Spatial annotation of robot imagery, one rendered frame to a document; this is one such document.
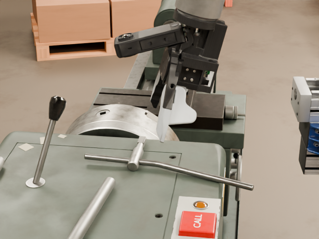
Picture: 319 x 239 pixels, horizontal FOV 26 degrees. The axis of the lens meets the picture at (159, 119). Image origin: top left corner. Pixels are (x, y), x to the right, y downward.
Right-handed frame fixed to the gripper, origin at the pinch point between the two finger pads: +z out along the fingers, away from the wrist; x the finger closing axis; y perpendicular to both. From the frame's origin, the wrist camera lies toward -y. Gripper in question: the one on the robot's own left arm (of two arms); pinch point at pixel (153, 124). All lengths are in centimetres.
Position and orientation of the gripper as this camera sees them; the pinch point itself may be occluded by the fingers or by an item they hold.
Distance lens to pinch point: 117.2
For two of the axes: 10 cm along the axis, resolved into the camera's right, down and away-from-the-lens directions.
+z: -2.4, 9.0, 3.6
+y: 9.7, 1.9, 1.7
